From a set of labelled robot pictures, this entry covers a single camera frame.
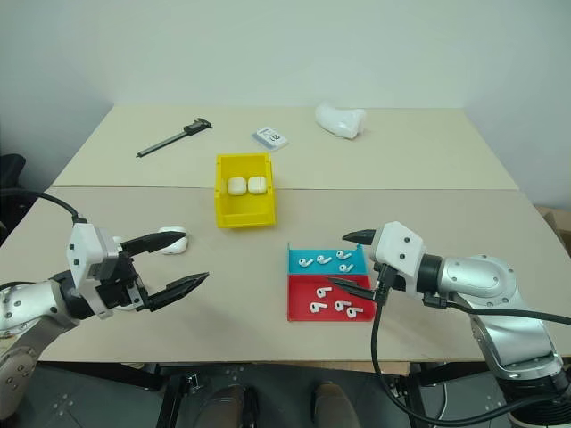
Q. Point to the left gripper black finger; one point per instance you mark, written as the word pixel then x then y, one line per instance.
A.
pixel 178 290
pixel 151 243

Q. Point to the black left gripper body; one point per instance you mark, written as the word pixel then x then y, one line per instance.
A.
pixel 118 290

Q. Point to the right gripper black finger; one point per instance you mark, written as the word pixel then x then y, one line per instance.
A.
pixel 354 288
pixel 361 236

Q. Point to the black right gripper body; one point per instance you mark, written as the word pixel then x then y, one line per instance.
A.
pixel 394 281

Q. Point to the white earbud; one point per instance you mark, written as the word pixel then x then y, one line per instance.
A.
pixel 343 255
pixel 346 267
pixel 341 305
pixel 322 259
pixel 304 262
pixel 316 307
pixel 322 292
pixel 354 311

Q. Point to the white earbud case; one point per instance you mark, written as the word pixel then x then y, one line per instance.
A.
pixel 237 186
pixel 257 185
pixel 177 248

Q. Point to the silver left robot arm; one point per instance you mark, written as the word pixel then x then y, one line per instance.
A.
pixel 27 303

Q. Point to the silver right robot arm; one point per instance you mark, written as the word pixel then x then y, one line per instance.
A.
pixel 486 276

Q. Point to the yellow plastic bin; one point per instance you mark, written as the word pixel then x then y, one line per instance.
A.
pixel 232 214

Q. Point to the red plastic tray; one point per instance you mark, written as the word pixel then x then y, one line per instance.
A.
pixel 299 294

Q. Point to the blue plastic tray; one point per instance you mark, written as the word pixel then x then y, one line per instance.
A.
pixel 296 267

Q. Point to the crumpled white plastic bag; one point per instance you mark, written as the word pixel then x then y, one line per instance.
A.
pixel 339 119

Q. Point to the black digital caliper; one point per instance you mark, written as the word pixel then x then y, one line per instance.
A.
pixel 196 125

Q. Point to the small white printed card pack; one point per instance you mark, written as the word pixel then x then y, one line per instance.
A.
pixel 270 137

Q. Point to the black office chair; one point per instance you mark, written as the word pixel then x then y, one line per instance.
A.
pixel 11 178

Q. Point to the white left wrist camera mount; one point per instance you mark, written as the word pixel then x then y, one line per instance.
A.
pixel 85 249

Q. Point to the black table frame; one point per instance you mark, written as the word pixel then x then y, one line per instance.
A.
pixel 276 392

